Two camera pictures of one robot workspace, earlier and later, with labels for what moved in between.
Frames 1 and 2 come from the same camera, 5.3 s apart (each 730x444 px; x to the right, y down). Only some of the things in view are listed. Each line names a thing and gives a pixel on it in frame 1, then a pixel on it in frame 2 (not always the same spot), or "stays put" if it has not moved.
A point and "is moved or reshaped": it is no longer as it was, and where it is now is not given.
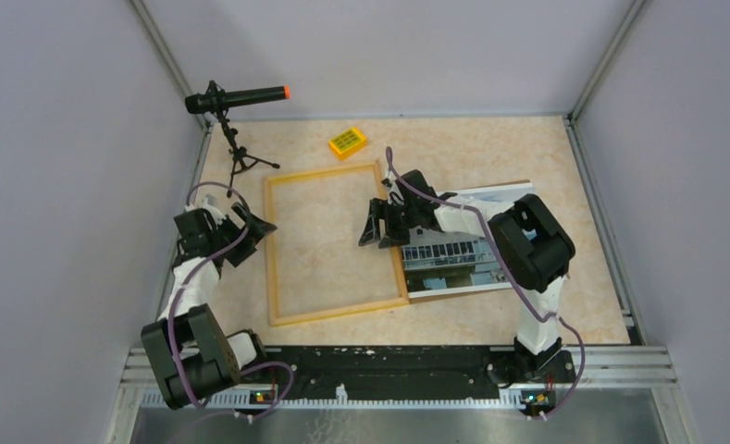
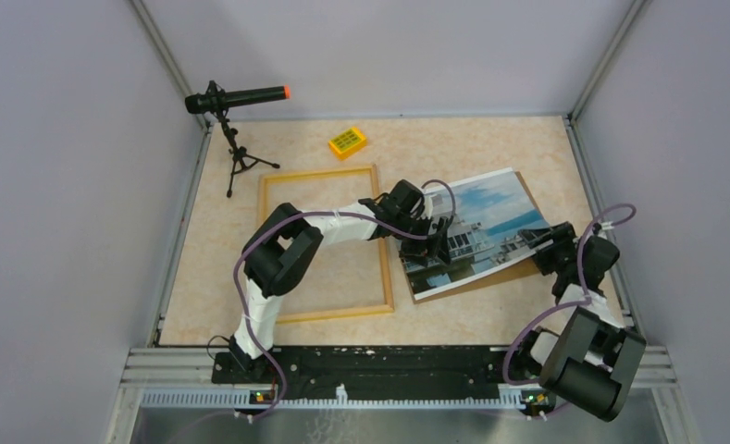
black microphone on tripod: [214, 99] stays put
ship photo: [438, 262] is moved or reshaped
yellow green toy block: [347, 142] stays put
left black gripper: [257, 229] to [435, 245]
